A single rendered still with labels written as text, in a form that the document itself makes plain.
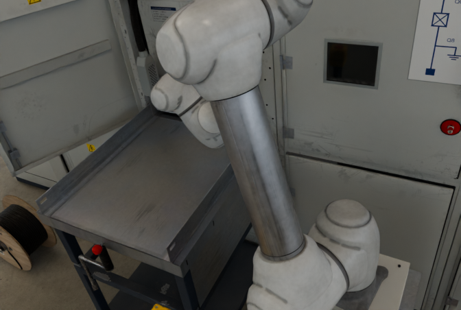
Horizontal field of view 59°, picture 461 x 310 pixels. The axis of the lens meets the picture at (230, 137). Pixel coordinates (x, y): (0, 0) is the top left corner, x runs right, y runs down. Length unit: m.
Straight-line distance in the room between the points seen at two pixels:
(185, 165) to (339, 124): 0.61
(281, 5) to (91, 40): 1.16
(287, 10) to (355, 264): 0.60
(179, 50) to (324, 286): 0.59
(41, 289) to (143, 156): 1.14
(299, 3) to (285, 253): 0.50
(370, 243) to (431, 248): 0.80
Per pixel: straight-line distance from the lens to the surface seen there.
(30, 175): 3.18
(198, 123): 1.27
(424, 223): 1.74
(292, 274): 0.91
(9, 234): 2.45
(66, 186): 1.66
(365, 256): 1.06
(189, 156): 1.66
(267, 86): 1.56
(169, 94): 1.26
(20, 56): 1.75
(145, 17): 1.78
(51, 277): 2.61
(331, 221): 1.03
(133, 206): 1.50
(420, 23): 1.31
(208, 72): 0.71
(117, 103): 1.95
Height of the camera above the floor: 1.84
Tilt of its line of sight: 35 degrees down
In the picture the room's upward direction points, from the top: 7 degrees counter-clockwise
